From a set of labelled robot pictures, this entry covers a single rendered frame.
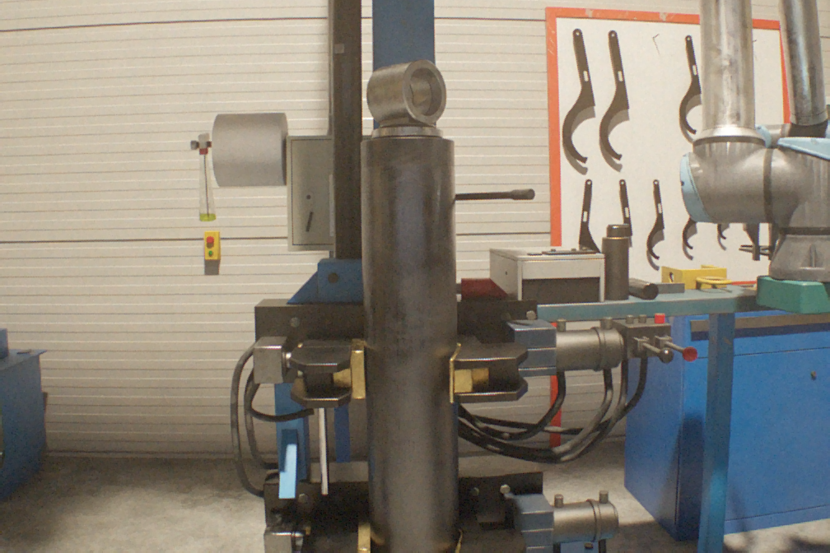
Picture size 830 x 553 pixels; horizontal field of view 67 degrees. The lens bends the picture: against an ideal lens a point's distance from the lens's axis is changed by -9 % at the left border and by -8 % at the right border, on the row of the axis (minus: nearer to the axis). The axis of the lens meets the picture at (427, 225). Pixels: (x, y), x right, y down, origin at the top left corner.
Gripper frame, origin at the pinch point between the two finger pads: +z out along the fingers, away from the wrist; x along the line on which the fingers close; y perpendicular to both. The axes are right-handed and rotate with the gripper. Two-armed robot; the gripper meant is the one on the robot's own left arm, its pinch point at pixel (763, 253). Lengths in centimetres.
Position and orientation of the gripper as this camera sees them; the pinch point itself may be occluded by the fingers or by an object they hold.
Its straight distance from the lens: 194.1
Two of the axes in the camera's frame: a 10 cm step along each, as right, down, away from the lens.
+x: -9.9, 0.1, 1.6
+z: 0.2, 10.0, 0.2
